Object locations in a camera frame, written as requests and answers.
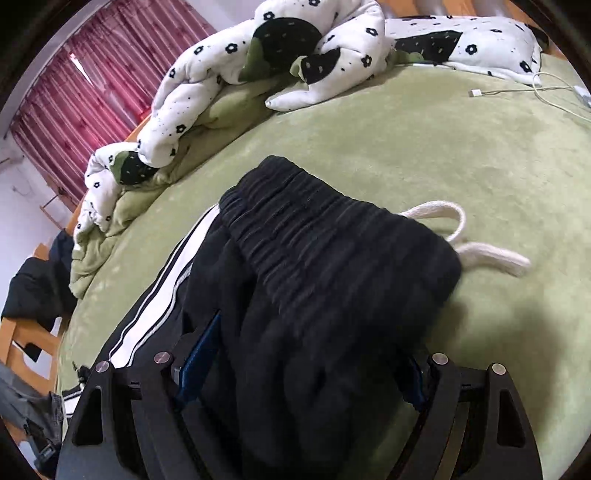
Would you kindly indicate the red patterned curtain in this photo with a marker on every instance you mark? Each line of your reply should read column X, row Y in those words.
column 46, row 138
column 138, row 55

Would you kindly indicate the dark blue garment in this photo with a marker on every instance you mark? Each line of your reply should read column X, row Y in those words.
column 62, row 249

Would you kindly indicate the black pants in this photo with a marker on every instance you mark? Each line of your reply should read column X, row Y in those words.
column 323, row 258

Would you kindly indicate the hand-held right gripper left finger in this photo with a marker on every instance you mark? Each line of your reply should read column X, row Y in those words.
column 198, row 360

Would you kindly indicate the white floral pillow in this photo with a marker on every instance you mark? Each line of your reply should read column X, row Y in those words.
column 489, row 41

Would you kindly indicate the black jacket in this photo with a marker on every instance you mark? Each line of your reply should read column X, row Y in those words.
column 37, row 286

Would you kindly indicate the white floral duvet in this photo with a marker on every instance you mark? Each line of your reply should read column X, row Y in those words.
column 184, row 83

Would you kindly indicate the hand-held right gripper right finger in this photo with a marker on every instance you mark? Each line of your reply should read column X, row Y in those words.
column 415, row 383

